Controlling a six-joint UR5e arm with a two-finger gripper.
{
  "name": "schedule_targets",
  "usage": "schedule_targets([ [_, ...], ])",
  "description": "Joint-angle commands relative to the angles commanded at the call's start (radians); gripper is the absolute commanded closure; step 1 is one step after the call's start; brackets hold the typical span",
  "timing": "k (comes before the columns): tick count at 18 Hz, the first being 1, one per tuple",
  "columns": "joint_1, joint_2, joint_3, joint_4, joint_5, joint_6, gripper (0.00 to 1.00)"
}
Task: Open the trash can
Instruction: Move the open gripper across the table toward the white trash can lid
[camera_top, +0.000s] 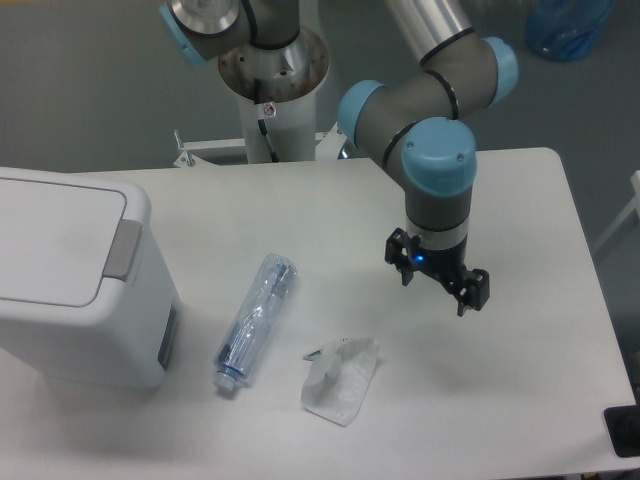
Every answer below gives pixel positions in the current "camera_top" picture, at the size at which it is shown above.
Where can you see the crumpled white plastic pouch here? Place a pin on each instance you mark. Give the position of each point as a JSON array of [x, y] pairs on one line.
[[339, 377]]

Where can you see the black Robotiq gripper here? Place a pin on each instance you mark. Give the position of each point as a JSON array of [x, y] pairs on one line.
[[470, 288]]

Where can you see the white push-button trash can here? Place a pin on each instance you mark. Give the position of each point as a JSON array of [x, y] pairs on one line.
[[86, 294]]

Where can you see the white frame at right edge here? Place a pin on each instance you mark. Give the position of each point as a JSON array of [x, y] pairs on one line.
[[622, 224]]

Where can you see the white pedestal base frame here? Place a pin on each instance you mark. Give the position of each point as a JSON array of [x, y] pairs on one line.
[[329, 145]]

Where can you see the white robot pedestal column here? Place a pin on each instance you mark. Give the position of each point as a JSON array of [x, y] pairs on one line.
[[276, 93]]

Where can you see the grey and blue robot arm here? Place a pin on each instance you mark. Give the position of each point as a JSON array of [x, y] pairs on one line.
[[414, 132]]

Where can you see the black device at table edge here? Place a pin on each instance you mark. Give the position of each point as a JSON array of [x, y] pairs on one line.
[[623, 426]]

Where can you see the clear crushed plastic bottle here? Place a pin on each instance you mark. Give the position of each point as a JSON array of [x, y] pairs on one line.
[[249, 331]]

